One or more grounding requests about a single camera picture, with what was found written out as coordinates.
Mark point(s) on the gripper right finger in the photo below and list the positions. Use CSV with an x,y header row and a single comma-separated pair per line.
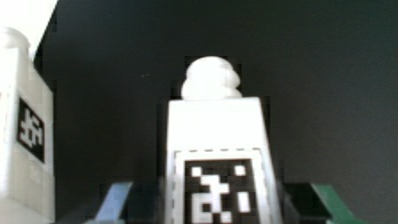
x,y
338,214

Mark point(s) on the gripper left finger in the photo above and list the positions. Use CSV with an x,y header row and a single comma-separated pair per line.
x,y
112,205

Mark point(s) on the white leg with tag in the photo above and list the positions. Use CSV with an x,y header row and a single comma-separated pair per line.
x,y
220,187

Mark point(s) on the white leg lying right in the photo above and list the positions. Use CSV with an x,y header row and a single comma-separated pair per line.
x,y
27,177

